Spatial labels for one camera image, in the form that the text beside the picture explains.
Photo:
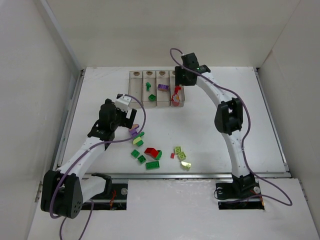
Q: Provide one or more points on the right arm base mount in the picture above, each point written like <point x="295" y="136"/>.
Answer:
<point x="229" y="199"/>

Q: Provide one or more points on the lime slope lego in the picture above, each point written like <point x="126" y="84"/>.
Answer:
<point x="186" y="165"/>

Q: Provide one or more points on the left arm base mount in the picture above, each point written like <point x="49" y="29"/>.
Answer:
<point x="116" y="200"/>

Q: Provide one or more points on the purple lego brick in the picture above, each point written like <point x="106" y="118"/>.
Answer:
<point x="163" y="87"/>

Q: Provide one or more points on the lime square lego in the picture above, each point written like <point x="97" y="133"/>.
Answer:
<point x="177" y="150"/>
<point x="181" y="156"/>

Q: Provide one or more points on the green cone lego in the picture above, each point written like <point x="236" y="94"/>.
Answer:
<point x="148" y="86"/>

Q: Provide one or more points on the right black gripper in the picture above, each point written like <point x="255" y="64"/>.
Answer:
<point x="178" y="78"/>

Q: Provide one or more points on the green small square lego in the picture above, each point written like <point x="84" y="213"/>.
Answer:
<point x="152" y="98"/>

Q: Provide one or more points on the green long lego brick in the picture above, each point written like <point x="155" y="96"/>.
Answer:
<point x="152" y="165"/>

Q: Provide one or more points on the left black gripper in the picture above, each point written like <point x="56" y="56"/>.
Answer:
<point x="130" y="118"/>

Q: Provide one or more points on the small red lego brick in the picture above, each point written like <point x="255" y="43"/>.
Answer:
<point x="177" y="88"/>

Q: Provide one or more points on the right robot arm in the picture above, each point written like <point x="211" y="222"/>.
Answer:
<point x="228" y="118"/>

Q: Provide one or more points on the green square lego brick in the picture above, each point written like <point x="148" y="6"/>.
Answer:
<point x="135" y="153"/>

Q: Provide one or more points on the purple flower lego piece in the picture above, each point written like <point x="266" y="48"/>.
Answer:
<point x="133" y="131"/>

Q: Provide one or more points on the yellow-green slope lego on green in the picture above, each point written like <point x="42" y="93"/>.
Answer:
<point x="138" y="142"/>

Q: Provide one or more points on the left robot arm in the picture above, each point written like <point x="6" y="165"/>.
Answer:
<point x="64" y="191"/>

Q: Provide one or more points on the green round lego piece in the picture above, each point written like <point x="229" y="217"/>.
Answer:
<point x="139" y="135"/>

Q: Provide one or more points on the red large lego brick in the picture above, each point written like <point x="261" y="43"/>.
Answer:
<point x="152" y="152"/>

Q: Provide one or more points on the red arch lego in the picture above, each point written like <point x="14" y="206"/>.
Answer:
<point x="175" y="100"/>

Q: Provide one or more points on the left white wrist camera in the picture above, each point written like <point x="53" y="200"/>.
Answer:
<point x="122" y="102"/>

